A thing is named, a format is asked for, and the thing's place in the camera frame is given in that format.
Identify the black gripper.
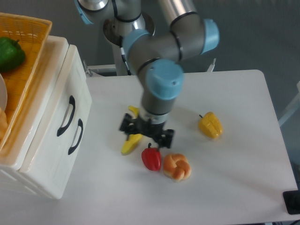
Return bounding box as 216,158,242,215
119,113,175,151

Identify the white drawer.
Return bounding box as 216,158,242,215
19,45,92,199

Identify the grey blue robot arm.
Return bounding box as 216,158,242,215
75,0,220,148

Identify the white drawer cabinet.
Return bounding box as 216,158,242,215
0,35,92,200

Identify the yellow banana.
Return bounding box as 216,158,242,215
121,105,143,155

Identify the red bell pepper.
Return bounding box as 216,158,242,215
141,143,161,171

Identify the knotted bread roll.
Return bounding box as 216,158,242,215
163,153,192,181

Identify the yellow bell pepper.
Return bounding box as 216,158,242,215
198,112,223,139

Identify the white plate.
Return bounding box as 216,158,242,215
0,75,8,110

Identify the orange woven basket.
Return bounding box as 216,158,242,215
0,13,52,148

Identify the green bell pepper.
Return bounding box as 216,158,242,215
0,37,26,73

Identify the black device at table edge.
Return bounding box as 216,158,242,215
283,190,300,215

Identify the black lower drawer handle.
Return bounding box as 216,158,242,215
67,119,83,155

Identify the black drawer handle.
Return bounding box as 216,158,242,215
57,95,75,137
67,119,83,155

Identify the black top drawer handle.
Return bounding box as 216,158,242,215
57,95,75,137

